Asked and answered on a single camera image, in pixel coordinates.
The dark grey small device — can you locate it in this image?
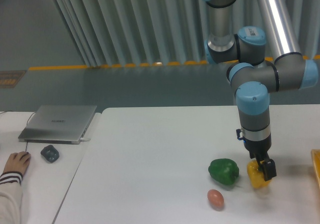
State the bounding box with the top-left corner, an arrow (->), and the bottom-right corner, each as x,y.
40,145 -> 60,163

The yellow bell pepper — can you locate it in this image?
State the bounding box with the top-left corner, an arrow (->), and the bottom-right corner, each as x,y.
246,160 -> 271,189

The white striped sleeve forearm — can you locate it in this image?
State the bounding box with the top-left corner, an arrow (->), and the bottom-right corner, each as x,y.
0,172 -> 23,224

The person's hand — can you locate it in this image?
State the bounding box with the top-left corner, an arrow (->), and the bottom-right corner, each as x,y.
3,151 -> 31,176

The silver closed laptop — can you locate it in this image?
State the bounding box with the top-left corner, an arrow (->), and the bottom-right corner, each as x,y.
18,105 -> 97,144

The brown egg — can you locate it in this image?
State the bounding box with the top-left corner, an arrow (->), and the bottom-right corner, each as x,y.
207,189 -> 225,208

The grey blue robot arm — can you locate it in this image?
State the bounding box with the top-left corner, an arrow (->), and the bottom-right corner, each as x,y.
203,0 -> 319,181

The green bell pepper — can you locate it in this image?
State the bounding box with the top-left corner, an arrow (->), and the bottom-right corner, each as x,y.
208,158 -> 240,186

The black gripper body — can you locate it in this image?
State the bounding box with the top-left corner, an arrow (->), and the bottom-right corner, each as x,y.
236,129 -> 272,161

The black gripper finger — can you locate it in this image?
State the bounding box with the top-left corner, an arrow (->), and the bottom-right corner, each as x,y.
255,155 -> 277,180

